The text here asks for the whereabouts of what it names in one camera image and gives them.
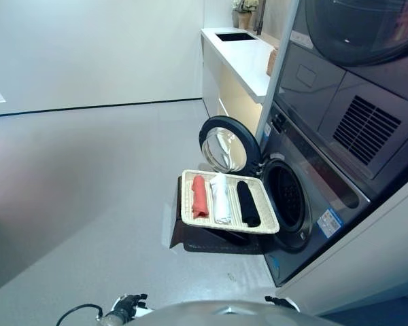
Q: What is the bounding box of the dark metal faucet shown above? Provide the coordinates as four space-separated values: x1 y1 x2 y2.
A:
252 0 268 35

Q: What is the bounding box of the potted plant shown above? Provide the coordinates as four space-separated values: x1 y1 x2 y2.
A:
231 0 260 30

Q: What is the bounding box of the brown box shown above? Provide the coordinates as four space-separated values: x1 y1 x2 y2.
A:
266 47 279 77

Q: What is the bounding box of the white counter cabinet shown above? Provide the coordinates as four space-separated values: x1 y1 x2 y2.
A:
200 26 280 127

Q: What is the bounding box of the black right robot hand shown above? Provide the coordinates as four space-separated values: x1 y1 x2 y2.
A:
264 295 296 309

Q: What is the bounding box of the dark brown stand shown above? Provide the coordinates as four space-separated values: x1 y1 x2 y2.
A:
168 175 265 254

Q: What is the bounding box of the dark grey dryer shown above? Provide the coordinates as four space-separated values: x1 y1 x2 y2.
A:
273 0 408 206

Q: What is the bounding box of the round glass washer door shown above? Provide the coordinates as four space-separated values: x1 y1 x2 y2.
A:
198 115 263 176

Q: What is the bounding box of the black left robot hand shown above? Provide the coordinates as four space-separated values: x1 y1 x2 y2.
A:
114 293 149 319

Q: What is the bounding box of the white vertical panel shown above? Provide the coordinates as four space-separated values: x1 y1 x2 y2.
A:
254 0 302 139

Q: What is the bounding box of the black cloth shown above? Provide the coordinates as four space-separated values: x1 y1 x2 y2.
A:
235 180 262 228

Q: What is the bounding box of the red cloth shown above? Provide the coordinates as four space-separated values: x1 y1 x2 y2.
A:
190 175 209 219

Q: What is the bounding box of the black cable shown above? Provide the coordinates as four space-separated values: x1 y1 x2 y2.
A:
55 303 105 326

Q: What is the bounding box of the colourful energy label sticker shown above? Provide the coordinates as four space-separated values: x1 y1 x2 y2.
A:
316 207 345 239

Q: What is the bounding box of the white side cabinet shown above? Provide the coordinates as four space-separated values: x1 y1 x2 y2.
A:
275 182 408 317

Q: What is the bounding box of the white cloth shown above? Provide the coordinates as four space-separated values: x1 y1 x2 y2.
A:
209 173 233 225

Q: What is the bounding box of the black sink basin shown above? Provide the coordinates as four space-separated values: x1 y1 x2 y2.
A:
214 31 260 43

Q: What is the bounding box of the dark grey washing machine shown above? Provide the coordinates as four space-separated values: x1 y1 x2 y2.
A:
257 101 372 288

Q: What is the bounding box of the cream wicker basket tray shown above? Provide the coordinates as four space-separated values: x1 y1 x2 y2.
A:
180 168 281 236

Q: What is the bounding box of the silver robot torso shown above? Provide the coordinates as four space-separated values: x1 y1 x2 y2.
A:
122 300 344 326

